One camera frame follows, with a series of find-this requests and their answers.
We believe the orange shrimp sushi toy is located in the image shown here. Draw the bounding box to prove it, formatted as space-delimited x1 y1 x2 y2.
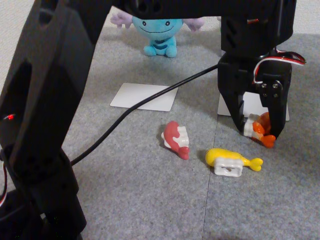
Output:
243 111 277 149

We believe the red tuna sushi toy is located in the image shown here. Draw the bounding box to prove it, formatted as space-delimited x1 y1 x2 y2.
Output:
161 120 191 161

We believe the black cable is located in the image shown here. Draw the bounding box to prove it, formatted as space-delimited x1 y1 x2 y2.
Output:
70 63 220 166

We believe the white plastic card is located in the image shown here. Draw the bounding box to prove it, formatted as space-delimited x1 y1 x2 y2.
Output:
217 91 290 122
110 82 179 112

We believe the red white black gripper wire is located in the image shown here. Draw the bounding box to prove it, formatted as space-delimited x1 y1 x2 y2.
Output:
251 47 307 85

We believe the blue Wooper plush toy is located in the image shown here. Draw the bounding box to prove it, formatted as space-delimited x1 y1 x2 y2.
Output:
110 12 205 58

